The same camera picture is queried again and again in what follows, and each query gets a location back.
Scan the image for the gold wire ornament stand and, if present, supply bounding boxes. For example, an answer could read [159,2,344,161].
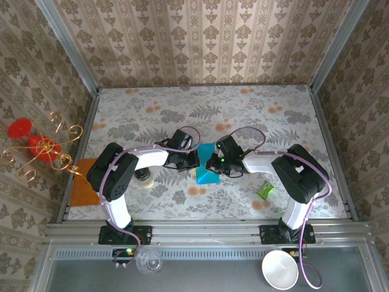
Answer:
[0,111,84,183]

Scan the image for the white bowl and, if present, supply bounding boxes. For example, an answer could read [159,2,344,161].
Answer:
[261,249,299,290]

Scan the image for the cream jar with black cap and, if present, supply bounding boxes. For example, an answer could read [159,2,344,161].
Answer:
[134,169,155,189]

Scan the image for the orange cloth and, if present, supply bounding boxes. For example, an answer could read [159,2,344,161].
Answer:
[69,158,103,207]

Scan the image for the aluminium frame post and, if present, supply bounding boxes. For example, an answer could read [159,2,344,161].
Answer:
[35,0,101,96]
[309,0,371,92]

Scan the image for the red plastic goblet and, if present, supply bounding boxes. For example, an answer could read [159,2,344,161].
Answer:
[7,119,63,164]

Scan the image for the small circuit board green light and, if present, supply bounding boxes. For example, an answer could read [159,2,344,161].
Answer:
[112,248,137,265]

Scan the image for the clear plastic cup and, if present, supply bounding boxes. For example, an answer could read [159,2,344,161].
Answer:
[136,246,165,276]

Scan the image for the grey metal tray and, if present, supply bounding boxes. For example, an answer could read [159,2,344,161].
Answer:
[30,240,387,292]

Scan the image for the small circuit board orange part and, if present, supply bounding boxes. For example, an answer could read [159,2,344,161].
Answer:
[282,248,308,259]

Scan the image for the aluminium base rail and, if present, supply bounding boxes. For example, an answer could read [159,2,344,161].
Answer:
[44,219,373,246]

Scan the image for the green snack packet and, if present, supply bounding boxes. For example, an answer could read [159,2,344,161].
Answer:
[255,180,277,200]

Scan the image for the aluminium table side rail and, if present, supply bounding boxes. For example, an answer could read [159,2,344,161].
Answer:
[56,88,101,224]
[309,85,359,222]

